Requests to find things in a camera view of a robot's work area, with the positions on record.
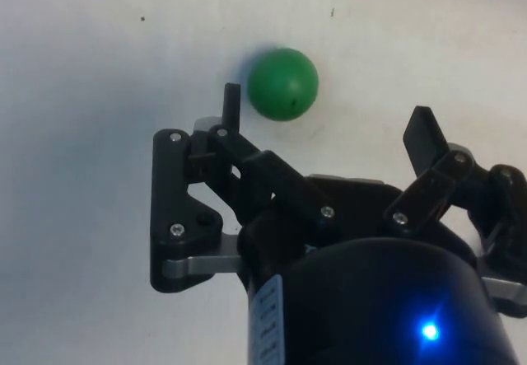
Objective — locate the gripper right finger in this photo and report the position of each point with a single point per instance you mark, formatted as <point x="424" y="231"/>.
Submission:
<point x="422" y="138"/>

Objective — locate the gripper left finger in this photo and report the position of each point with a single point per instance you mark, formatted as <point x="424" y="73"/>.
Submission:
<point x="169" y="183"/>

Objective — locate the green ball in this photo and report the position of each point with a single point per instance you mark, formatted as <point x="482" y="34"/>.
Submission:
<point x="283" y="82"/>

